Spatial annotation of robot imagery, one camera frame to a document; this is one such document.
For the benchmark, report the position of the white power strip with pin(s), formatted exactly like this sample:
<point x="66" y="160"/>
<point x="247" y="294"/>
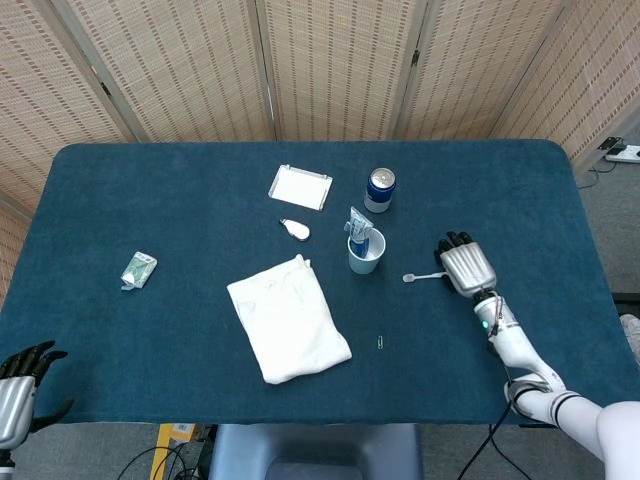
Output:
<point x="625" y="154"/>

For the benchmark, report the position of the light blue plastic cup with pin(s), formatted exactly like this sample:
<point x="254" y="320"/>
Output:
<point x="365" y="266"/>

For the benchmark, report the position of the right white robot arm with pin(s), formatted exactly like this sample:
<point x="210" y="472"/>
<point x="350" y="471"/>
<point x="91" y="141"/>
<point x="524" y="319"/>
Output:
<point x="515" y="345"/>

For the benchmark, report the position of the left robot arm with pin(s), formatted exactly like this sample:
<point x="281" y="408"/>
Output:
<point x="4" y="462"/>

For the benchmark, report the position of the blue table cloth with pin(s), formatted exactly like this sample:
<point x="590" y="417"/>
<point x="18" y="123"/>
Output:
<point x="150" y="350"/>

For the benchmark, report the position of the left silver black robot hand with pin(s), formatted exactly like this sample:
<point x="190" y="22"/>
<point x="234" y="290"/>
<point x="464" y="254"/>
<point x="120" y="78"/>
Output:
<point x="12" y="405"/>

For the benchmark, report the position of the white toothbrush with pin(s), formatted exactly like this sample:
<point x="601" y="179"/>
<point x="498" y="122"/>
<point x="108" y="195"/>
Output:
<point x="422" y="276"/>

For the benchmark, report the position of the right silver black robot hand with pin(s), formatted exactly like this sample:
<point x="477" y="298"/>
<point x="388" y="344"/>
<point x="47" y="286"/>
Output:
<point x="467" y="267"/>

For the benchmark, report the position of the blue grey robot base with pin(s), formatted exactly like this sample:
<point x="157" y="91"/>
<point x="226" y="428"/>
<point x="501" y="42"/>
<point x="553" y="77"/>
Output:
<point x="315" y="450"/>

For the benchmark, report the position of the white folded towel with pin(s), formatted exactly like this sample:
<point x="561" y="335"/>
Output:
<point x="285" y="320"/>

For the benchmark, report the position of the correction tape dispenser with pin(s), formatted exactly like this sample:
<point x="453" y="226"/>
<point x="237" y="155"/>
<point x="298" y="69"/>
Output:
<point x="297" y="230"/>

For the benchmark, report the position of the white plastic tray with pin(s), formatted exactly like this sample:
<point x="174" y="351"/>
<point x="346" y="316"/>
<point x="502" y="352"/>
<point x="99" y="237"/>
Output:
<point x="300" y="187"/>

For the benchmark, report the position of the bamboo folding screen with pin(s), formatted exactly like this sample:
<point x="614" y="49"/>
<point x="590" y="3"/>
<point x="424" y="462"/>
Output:
<point x="200" y="65"/>

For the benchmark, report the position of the black power adapter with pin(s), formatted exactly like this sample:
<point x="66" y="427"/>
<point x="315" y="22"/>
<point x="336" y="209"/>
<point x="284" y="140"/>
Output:
<point x="611" y="143"/>

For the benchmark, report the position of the blue soda can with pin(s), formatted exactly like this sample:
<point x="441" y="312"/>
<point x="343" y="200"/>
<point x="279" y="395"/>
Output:
<point x="378" y="192"/>

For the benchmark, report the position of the yellow frame under table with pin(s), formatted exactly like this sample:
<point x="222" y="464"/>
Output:
<point x="162" y="450"/>

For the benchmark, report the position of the green tissue pack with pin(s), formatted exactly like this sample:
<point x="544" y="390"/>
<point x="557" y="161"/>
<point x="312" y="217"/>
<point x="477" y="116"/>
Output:
<point x="137" y="270"/>

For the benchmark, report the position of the blue white toothpaste tube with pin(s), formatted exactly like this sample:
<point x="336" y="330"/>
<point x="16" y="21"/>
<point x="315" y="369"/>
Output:
<point x="357" y="230"/>

